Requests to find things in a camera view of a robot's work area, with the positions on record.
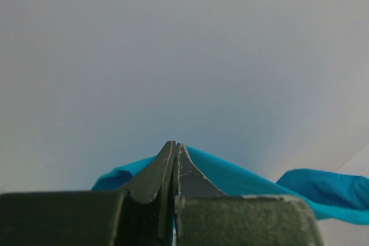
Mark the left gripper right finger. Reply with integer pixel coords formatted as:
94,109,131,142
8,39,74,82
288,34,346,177
173,143,324,245

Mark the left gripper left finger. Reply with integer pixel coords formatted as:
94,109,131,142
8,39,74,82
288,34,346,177
1,141,176,245

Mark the blue t shirt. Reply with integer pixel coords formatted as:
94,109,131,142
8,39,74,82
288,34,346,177
91,146,369,226

